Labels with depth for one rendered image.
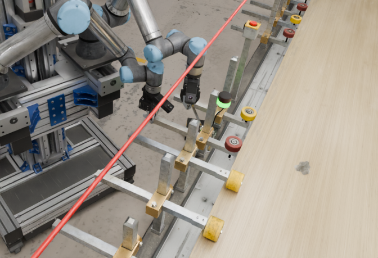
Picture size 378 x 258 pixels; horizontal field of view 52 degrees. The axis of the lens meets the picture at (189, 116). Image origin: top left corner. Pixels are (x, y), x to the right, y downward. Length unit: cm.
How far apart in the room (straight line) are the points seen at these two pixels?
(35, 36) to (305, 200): 124
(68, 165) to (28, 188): 27
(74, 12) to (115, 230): 147
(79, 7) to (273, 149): 105
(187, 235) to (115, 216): 87
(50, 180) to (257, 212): 138
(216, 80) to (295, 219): 230
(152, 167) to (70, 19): 159
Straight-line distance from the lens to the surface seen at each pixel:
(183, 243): 177
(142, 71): 171
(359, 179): 191
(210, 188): 197
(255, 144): 183
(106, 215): 257
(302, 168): 180
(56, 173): 253
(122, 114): 320
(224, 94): 171
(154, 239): 168
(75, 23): 148
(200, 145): 183
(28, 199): 244
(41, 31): 153
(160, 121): 190
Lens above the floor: 215
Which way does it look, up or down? 41 degrees down
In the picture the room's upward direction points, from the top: 10 degrees clockwise
